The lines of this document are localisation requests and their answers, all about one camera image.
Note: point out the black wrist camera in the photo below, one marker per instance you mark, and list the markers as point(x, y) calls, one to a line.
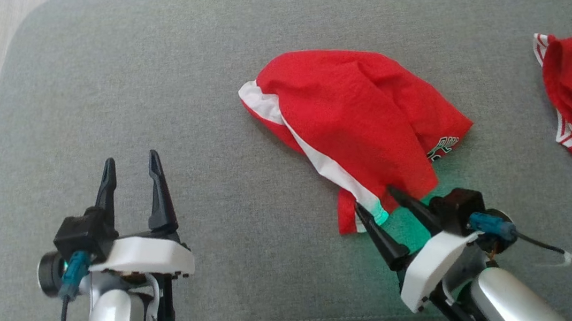
point(82, 235)
point(458, 208)

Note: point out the red shorts with white stripe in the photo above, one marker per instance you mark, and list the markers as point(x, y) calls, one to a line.
point(345, 116)

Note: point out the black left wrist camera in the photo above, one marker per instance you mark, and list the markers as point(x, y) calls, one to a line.
point(82, 235)

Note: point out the grey sofa seat cushion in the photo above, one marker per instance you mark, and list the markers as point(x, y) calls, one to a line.
point(205, 110)

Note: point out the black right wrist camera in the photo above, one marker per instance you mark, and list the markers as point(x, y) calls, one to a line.
point(458, 208)

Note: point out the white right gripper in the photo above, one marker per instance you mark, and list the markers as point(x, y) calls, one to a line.
point(433, 267)

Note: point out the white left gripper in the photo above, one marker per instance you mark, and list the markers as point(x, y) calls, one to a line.
point(140, 255)

